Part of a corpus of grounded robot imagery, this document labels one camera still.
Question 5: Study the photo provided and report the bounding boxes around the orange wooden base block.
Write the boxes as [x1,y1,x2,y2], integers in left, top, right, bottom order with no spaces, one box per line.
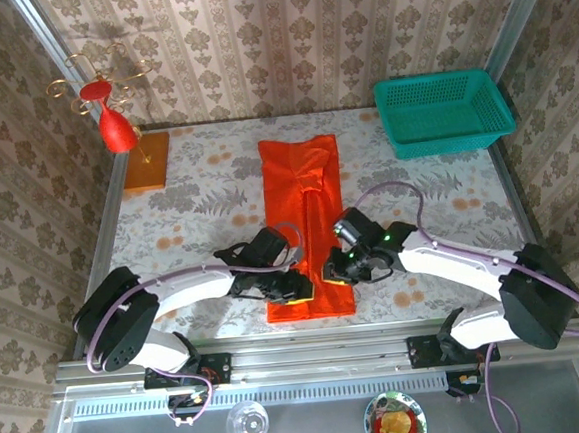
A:
[119,131,175,193]

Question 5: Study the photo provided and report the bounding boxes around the red goblet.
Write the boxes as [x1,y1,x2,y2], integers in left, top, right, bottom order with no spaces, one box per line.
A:
[77,76,140,156]

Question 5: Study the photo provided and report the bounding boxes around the colourful patterned bowl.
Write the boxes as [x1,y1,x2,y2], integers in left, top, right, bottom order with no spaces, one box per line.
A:
[361,388,429,433]

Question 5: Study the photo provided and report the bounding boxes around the teal plastic basket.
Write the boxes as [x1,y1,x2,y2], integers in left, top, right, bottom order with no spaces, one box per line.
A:
[372,66,520,162]

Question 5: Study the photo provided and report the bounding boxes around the gold wire stand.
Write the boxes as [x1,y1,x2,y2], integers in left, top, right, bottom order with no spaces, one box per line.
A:
[44,39,164,171]

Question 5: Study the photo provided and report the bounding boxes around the grey metal shelf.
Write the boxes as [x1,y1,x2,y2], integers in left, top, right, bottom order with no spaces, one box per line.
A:
[32,353,579,433]

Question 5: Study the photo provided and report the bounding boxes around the grey slotted cable duct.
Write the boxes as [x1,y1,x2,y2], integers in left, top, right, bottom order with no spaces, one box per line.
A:
[65,372,450,421]

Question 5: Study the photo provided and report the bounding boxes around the aluminium upright post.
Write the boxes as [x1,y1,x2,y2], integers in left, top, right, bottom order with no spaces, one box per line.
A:
[9,0,85,98]
[480,0,555,77]

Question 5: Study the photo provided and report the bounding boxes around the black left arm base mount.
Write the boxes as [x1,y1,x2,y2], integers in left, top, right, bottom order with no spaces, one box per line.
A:
[140,351,234,393]

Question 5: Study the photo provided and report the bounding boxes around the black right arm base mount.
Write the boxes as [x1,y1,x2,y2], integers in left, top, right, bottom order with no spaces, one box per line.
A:
[405,328,502,372]

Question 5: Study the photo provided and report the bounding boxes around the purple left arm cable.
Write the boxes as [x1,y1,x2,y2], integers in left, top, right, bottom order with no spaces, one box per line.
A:
[77,219,319,433]

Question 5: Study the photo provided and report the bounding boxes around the orange mesh t-shirt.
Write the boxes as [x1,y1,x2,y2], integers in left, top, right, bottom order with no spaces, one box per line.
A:
[251,131,358,325]

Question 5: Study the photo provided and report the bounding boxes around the black connector board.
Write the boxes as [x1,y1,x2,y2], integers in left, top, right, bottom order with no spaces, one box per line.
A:
[166,391,212,423]
[444,369,485,399]

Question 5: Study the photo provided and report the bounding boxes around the floral tablecloth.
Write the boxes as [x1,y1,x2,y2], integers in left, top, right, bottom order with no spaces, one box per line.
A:
[96,94,554,348]

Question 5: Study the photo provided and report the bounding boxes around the aluminium frame rail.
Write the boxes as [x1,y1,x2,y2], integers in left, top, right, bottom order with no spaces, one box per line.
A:
[48,306,579,402]

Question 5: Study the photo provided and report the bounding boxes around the clear drinking glass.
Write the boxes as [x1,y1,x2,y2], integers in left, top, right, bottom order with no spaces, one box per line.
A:
[223,398,271,433]

